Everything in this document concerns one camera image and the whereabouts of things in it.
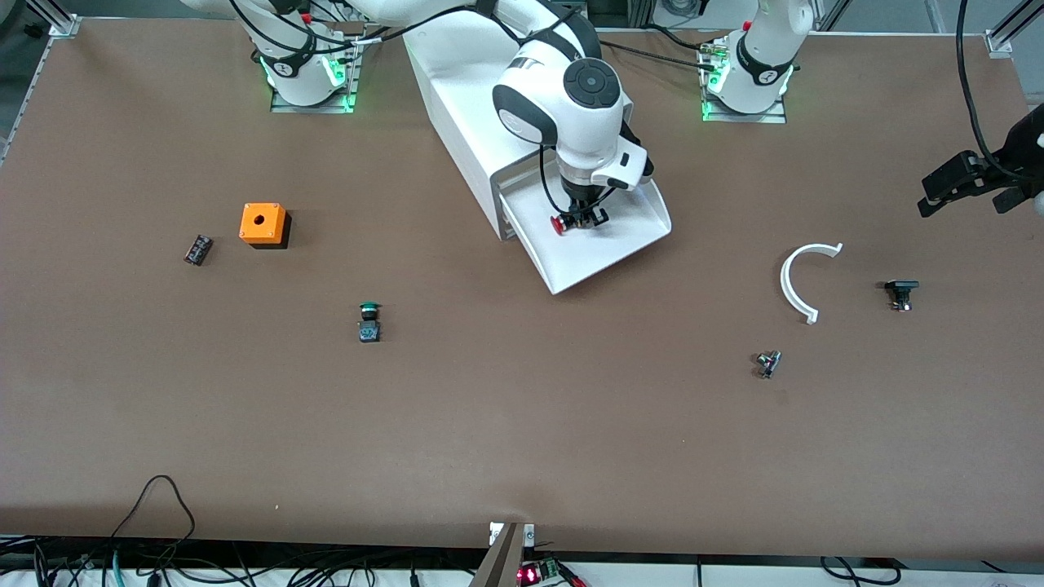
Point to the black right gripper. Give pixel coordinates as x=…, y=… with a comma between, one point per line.
x=577, y=196

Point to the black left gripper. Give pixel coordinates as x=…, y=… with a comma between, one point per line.
x=1018, y=150

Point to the red mushroom push button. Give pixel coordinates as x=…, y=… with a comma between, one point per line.
x=559, y=225

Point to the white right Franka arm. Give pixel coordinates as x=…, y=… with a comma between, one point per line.
x=538, y=106

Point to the black push button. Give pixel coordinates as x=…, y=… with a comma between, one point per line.
x=901, y=287

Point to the green mushroom push button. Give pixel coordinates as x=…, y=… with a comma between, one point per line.
x=369, y=330

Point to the circuit board with red light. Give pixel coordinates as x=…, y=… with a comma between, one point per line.
x=538, y=572

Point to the small black contact block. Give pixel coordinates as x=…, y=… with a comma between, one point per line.
x=198, y=249

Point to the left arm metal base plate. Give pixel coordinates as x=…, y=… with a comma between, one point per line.
x=718, y=116

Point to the aluminium frame profile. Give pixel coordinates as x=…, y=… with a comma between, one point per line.
x=1007, y=33
x=57, y=20

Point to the white curved plastic bracket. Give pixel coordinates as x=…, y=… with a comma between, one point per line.
x=785, y=281

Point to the small metal switch part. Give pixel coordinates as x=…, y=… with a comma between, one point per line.
x=767, y=363

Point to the orange button enclosure box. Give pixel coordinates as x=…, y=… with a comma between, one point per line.
x=273, y=228

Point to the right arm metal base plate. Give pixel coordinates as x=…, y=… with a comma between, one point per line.
x=281, y=104

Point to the grey metal mounting post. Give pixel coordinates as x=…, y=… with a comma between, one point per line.
x=502, y=562

